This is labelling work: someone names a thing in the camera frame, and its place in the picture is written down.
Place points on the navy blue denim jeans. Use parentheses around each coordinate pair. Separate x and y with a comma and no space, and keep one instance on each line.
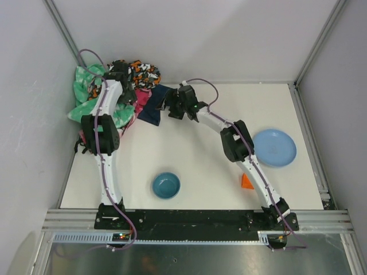
(150,113)

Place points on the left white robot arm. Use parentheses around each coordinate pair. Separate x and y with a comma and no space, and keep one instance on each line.
(101,134)

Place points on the orange black patterned cloth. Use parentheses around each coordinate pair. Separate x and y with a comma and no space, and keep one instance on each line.
(139,75)

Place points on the green white tie-dye cloth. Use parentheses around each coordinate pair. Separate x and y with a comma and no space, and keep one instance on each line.
(83,106)

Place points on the pink patterned cloth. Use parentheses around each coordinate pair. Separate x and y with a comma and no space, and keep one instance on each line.
(142,98)

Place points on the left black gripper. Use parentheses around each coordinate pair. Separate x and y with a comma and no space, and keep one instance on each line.
(129,95)

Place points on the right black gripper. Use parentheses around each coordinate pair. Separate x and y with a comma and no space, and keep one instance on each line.
(169,102)

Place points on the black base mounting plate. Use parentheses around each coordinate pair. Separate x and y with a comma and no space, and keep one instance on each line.
(201,225)

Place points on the orange plastic cube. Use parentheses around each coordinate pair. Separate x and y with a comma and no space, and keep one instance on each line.
(246,183)

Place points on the teal ceramic bowl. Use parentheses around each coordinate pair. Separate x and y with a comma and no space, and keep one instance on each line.
(166,185)

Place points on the light blue plate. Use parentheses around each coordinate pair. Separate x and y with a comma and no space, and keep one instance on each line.
(274,148)

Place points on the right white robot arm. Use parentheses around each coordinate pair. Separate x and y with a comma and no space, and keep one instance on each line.
(237,145)

